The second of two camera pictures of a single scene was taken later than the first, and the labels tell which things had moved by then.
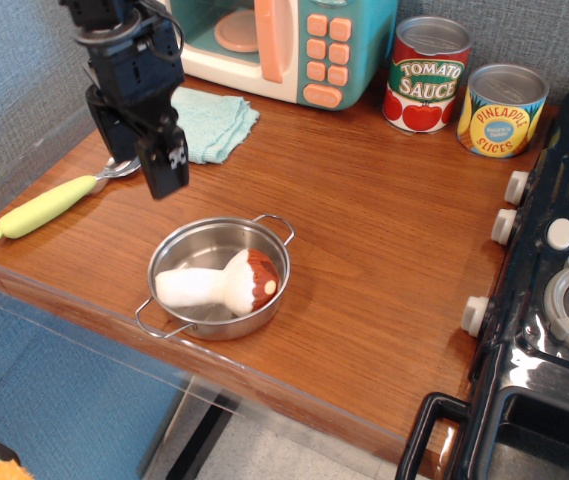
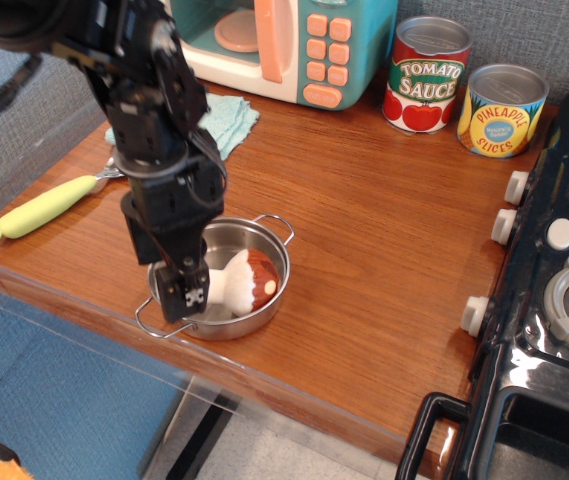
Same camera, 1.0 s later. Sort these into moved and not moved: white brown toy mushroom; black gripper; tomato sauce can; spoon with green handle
Moved: black gripper
Not moved: white brown toy mushroom; spoon with green handle; tomato sauce can
